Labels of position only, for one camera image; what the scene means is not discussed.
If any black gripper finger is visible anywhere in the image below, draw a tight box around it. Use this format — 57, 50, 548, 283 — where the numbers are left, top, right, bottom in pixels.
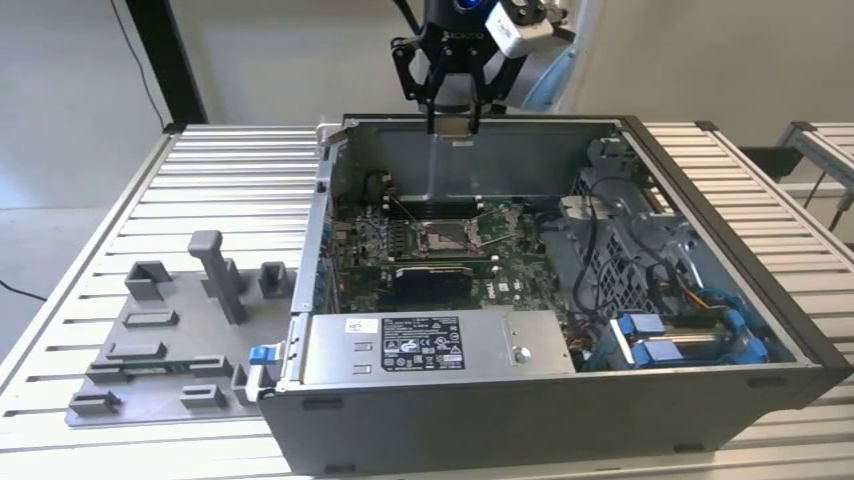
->
390, 37, 461, 135
465, 47, 508, 136

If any black RAM slot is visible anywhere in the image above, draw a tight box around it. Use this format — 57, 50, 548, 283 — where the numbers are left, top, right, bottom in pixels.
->
392, 205, 482, 217
389, 196, 482, 207

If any CPU socket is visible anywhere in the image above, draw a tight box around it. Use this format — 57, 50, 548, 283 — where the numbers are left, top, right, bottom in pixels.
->
416, 219, 478, 254

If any long expansion slot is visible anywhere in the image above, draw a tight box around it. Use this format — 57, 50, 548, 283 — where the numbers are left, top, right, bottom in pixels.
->
392, 253, 500, 267

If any metal socket cover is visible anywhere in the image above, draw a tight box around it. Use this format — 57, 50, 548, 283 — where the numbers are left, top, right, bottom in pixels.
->
473, 207, 528, 247

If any green motherboard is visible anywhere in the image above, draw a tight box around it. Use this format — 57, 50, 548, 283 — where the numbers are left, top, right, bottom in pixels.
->
329, 197, 568, 316

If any black graphics card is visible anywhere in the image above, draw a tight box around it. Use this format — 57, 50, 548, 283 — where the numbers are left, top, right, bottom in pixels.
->
392, 264, 473, 305

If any grey metal disk bay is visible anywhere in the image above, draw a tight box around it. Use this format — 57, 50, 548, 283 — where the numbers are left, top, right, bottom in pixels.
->
552, 134, 801, 374

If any black box under table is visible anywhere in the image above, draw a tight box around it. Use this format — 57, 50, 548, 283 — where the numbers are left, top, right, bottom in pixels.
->
736, 144, 801, 184

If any blue disk carrier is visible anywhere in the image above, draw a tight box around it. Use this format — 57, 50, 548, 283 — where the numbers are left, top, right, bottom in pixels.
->
619, 312, 665, 335
629, 339, 681, 367

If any silver power supply unit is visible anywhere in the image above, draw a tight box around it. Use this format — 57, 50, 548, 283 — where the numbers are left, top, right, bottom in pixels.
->
298, 309, 576, 386

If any aluminium side table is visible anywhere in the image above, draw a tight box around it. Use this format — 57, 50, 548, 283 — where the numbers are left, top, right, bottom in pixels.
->
776, 119, 854, 236

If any dark grey PC case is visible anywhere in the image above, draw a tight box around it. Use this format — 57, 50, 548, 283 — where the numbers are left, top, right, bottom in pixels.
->
256, 112, 854, 474

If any grey plastic parts rack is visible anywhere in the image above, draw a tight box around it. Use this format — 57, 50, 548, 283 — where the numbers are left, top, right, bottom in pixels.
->
63, 229, 298, 429

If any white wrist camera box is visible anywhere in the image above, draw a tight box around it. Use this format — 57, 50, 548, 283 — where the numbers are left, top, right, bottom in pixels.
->
484, 0, 575, 57

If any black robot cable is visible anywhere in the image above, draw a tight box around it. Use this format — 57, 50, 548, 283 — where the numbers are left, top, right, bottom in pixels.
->
390, 0, 418, 36

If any black wire in case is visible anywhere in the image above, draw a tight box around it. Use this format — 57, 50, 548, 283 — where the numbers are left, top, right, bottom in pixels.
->
571, 199, 668, 321

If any black metal post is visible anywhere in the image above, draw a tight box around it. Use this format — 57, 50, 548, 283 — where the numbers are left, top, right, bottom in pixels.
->
129, 0, 209, 126

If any thin black wall cable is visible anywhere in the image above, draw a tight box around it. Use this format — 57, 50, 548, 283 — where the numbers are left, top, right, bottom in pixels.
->
108, 0, 166, 129

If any orange and yellow wire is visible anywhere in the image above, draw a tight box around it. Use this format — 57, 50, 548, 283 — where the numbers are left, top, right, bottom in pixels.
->
679, 284, 725, 309

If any black floor cable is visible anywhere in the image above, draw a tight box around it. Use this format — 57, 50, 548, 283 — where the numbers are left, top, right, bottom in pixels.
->
0, 279, 49, 302

